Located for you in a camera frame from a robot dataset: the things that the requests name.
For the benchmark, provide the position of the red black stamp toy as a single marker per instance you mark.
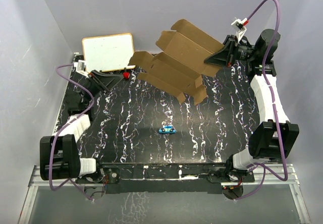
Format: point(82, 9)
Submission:
point(126, 74)

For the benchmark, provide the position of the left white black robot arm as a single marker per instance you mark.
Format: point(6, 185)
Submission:
point(59, 158)

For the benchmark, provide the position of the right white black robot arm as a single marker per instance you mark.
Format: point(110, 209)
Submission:
point(275, 136)

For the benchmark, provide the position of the blue toy car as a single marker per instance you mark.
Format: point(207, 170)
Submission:
point(168, 129)

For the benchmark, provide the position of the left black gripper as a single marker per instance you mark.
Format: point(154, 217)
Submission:
point(104, 82)

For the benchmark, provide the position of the aluminium frame rail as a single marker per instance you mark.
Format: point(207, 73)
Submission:
point(270, 201)

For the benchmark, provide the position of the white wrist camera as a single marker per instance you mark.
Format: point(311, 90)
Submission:
point(239, 26)
point(80, 67)

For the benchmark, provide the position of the white board orange frame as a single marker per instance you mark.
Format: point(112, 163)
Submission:
point(108, 53)

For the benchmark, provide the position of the brown cardboard box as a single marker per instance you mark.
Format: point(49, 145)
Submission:
point(179, 67)

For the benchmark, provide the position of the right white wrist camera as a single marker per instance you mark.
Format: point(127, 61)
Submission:
point(239, 26)

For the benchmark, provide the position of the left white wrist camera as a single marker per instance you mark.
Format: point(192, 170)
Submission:
point(80, 67)

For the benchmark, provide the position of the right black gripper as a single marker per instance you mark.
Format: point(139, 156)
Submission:
point(226, 56)

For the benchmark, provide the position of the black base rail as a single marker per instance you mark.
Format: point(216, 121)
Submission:
point(165, 177)

